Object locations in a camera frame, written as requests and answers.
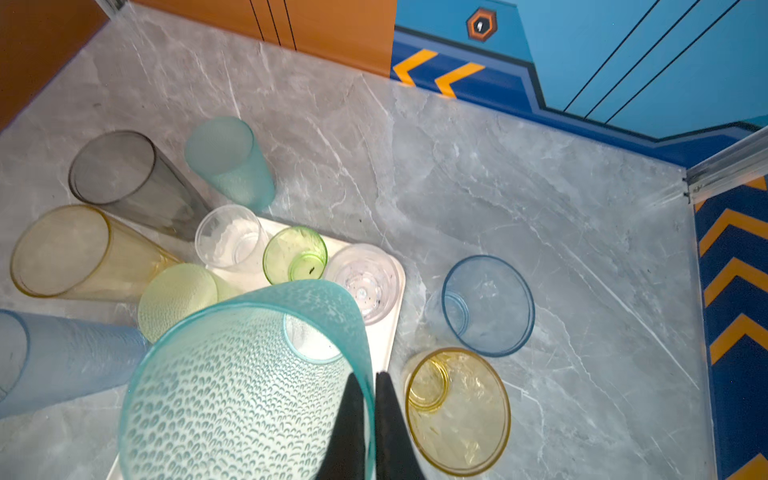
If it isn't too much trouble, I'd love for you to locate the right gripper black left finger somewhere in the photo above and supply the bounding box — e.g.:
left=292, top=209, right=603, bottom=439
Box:
left=316, top=374, right=366, bottom=480

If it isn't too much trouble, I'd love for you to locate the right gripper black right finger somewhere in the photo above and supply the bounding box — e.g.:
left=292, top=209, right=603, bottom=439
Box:
left=374, top=371, right=425, bottom=480

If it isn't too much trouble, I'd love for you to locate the amber glass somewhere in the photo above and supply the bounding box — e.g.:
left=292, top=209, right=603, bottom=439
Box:
left=9, top=205, right=180, bottom=302
left=403, top=347, right=511, bottom=477

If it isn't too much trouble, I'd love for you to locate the teal frosted glass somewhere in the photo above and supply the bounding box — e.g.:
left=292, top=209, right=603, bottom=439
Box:
left=118, top=280, right=376, bottom=479
left=184, top=116, right=276, bottom=212

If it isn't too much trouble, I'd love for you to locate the blue grey glass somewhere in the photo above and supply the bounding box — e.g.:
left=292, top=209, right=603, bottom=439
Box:
left=1, top=309, right=150, bottom=418
left=436, top=255, right=535, bottom=358

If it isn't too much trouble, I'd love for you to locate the clear ribbed glass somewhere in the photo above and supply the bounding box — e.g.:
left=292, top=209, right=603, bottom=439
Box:
left=323, top=243, right=400, bottom=325

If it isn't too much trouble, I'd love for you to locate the bright green glass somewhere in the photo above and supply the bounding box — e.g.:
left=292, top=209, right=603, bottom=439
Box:
left=262, top=226, right=329, bottom=285

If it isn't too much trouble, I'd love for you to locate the pale green frosted glass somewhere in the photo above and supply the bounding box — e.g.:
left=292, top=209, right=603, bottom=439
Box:
left=137, top=263, right=243, bottom=344

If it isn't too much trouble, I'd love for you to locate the dark grey glass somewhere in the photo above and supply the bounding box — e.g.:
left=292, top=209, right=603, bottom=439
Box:
left=68, top=130, right=210, bottom=242

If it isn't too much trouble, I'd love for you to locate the aluminium corner post right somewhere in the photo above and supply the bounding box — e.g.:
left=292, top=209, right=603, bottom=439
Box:
left=686, top=127, right=767, bottom=204

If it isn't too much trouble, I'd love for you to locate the aluminium corner post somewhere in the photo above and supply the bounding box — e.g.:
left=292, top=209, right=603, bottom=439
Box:
left=95, top=0, right=127, bottom=18
left=686, top=127, right=767, bottom=204

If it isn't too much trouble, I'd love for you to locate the aluminium corner post left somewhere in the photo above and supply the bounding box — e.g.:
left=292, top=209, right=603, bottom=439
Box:
left=95, top=0, right=127, bottom=18

